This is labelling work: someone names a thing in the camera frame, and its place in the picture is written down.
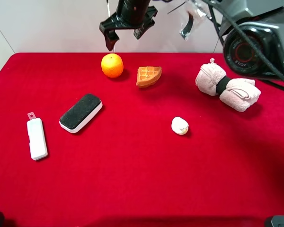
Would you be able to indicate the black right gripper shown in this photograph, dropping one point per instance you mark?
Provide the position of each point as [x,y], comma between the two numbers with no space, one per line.
[130,14]

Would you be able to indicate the orange fruit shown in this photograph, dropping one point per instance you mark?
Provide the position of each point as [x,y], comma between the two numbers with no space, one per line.
[112,65]

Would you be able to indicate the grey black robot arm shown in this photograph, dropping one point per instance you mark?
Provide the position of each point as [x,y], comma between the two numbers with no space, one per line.
[250,31]

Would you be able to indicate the black robot base right corner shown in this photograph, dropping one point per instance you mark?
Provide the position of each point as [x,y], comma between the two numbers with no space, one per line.
[275,221]

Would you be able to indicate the orange waffle piece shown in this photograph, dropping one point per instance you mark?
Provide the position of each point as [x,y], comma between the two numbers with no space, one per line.
[147,76]

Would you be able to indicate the black white board eraser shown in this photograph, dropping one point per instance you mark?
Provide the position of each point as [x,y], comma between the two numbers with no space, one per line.
[81,113]

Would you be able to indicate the small white duck toy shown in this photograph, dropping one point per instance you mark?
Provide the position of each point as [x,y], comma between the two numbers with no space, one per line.
[179,126]

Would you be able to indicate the red velvet table cloth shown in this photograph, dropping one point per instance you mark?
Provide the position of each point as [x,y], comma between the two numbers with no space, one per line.
[127,167]

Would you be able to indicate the rolled pink towel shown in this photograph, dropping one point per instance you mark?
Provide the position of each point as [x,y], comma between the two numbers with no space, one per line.
[239,94]

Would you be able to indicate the white plastic case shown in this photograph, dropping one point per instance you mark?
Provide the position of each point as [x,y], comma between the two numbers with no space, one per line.
[37,143]

